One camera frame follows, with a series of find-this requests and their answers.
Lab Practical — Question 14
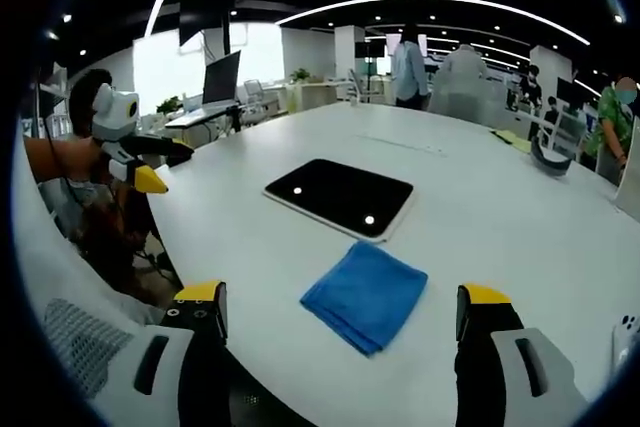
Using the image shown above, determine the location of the person's dark patterned clothing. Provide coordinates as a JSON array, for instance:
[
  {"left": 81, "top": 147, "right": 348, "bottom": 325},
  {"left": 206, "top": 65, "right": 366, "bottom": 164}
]
[{"left": 63, "top": 177, "right": 161, "bottom": 293}]

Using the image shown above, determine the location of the black cable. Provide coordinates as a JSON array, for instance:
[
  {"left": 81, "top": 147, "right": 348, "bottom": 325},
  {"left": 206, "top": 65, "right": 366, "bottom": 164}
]
[{"left": 45, "top": 114, "right": 69, "bottom": 183}]

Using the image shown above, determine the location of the person's own head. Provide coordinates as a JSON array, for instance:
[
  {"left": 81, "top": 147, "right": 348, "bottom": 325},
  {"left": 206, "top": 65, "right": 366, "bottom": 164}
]
[{"left": 68, "top": 68, "right": 114, "bottom": 139}]

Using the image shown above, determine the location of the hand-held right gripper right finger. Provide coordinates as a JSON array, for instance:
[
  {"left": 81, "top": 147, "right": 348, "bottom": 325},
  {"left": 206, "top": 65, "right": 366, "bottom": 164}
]
[{"left": 453, "top": 283, "right": 589, "bottom": 427}]

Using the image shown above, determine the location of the small black monitor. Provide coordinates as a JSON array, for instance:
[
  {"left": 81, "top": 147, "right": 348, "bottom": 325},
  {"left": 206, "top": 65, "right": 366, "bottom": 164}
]
[{"left": 556, "top": 76, "right": 585, "bottom": 104}]

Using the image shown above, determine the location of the white upright board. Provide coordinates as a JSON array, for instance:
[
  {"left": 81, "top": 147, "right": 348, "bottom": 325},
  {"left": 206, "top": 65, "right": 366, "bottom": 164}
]
[{"left": 613, "top": 115, "right": 640, "bottom": 224}]

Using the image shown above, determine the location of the blue cleaning cloth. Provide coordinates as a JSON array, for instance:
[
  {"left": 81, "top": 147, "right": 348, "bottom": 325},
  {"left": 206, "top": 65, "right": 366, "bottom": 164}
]
[{"left": 299, "top": 240, "right": 430, "bottom": 359}]

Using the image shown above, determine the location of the yellow paper sheet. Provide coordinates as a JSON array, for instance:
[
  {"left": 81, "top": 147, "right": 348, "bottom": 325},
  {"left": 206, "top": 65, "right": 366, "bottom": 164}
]
[{"left": 490, "top": 128, "right": 533, "bottom": 154}]

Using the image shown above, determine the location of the white mesh office chair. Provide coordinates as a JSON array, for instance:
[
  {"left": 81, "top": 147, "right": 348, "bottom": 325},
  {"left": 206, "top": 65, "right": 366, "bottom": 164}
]
[{"left": 14, "top": 146, "right": 166, "bottom": 401}]

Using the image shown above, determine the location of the black and white headset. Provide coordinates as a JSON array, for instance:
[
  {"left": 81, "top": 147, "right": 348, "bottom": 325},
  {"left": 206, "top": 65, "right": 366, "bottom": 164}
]
[{"left": 529, "top": 138, "right": 572, "bottom": 179}]

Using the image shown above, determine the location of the large hanging black screen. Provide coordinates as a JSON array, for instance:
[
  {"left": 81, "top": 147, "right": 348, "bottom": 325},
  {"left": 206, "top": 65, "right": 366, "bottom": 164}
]
[{"left": 178, "top": 0, "right": 235, "bottom": 48}]

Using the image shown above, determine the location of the black tablet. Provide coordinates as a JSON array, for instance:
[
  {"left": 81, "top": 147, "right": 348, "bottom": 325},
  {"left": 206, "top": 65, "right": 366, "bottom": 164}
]
[{"left": 262, "top": 157, "right": 416, "bottom": 245}]

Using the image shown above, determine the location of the white phone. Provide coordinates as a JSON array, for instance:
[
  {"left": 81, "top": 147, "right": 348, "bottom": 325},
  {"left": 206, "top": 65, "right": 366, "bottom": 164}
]
[{"left": 611, "top": 313, "right": 640, "bottom": 364}]

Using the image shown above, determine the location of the black desk monitor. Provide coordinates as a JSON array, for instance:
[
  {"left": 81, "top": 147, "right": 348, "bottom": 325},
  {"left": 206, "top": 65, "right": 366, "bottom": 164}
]
[{"left": 201, "top": 49, "right": 243, "bottom": 109}]

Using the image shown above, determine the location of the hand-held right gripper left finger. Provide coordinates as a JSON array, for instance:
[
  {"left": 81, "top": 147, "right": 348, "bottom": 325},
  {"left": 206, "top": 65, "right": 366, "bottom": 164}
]
[{"left": 94, "top": 280, "right": 231, "bottom": 427}]

